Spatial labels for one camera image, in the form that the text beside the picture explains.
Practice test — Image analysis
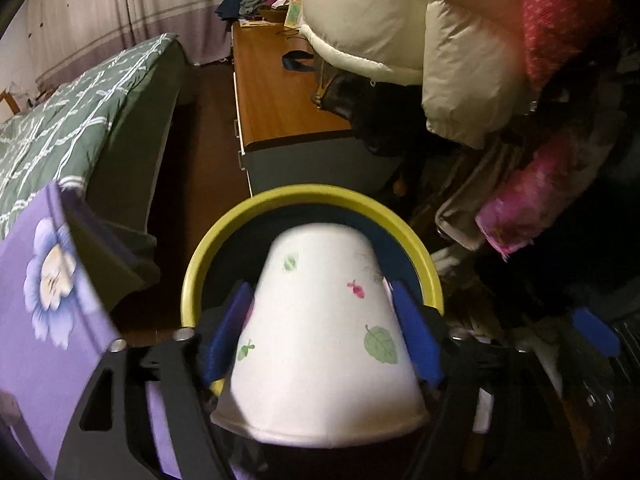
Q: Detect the beige garment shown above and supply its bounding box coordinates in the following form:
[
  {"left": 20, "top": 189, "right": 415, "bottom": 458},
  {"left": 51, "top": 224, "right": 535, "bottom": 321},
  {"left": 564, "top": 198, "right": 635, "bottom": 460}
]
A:
[{"left": 435, "top": 140, "right": 516, "bottom": 251}]

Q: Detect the wooden headboard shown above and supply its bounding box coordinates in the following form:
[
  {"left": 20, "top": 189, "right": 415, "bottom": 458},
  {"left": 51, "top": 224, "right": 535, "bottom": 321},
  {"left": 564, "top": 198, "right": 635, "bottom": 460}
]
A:
[{"left": 0, "top": 87, "right": 21, "bottom": 121}]

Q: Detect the pale striped curtain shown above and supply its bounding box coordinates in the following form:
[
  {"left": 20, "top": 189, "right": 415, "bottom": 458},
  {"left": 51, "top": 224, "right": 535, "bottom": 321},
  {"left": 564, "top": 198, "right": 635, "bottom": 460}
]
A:
[{"left": 22, "top": 0, "right": 301, "bottom": 91}]

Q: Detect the cream puffer jacket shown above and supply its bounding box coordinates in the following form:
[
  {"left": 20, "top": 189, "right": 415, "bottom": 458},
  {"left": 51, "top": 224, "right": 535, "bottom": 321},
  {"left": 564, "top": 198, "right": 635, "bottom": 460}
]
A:
[{"left": 300, "top": 0, "right": 543, "bottom": 150}]

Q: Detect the yellow rimmed waste bin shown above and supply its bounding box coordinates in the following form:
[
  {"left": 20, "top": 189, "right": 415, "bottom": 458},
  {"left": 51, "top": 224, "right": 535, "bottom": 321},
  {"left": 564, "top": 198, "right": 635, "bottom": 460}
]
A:
[{"left": 181, "top": 183, "right": 445, "bottom": 396}]

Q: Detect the blue strap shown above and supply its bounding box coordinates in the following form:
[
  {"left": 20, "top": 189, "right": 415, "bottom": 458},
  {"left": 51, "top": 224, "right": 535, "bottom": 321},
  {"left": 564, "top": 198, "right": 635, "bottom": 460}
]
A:
[{"left": 281, "top": 50, "right": 316, "bottom": 73}]

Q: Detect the pink floral cloth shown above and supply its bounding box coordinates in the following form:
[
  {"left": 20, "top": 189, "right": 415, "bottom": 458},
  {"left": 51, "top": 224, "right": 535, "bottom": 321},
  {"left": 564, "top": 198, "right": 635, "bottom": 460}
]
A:
[{"left": 475, "top": 135, "right": 596, "bottom": 261}]

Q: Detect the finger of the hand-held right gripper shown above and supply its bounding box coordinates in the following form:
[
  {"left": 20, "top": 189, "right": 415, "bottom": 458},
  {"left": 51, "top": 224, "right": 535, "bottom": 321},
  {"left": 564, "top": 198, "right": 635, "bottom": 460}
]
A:
[{"left": 570, "top": 307, "right": 621, "bottom": 358}]

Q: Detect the purple floral bed sheet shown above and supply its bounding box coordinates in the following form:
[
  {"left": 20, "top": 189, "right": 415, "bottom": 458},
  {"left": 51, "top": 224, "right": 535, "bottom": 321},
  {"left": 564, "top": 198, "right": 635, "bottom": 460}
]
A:
[{"left": 0, "top": 180, "right": 183, "bottom": 480}]

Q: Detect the pink dotted cloth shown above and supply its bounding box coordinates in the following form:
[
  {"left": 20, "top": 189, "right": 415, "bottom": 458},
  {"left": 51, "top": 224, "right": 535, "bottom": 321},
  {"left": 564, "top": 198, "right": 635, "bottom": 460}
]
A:
[{"left": 510, "top": 0, "right": 616, "bottom": 91}]

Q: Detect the bed with green quilt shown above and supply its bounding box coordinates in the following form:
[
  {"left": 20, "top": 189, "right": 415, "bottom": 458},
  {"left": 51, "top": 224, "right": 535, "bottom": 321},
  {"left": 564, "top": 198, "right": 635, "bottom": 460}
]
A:
[{"left": 0, "top": 32, "right": 196, "bottom": 306}]

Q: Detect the dark brown bag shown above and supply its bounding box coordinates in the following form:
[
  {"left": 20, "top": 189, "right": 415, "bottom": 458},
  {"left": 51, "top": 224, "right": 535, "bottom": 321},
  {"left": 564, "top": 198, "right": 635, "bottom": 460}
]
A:
[{"left": 312, "top": 57, "right": 461, "bottom": 156}]

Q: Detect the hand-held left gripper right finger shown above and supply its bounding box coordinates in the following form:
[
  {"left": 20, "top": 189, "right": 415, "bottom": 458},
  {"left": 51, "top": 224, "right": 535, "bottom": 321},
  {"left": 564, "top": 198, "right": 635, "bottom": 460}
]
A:
[{"left": 387, "top": 280, "right": 576, "bottom": 480}]

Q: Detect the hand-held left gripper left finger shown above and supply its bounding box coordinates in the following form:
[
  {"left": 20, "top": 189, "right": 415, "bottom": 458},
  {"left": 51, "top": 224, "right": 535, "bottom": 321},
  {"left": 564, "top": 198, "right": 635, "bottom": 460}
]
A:
[{"left": 52, "top": 280, "right": 256, "bottom": 480}]

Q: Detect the wooden cabinet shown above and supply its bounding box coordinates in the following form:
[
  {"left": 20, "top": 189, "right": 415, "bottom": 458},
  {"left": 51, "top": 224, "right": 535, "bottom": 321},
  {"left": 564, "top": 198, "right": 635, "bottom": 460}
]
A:
[{"left": 230, "top": 20, "right": 401, "bottom": 198}]

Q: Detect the white printed paper cup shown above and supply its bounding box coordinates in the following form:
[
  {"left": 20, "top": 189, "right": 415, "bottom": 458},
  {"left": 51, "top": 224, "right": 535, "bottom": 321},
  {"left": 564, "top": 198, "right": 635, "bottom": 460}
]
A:
[{"left": 210, "top": 225, "right": 431, "bottom": 448}]

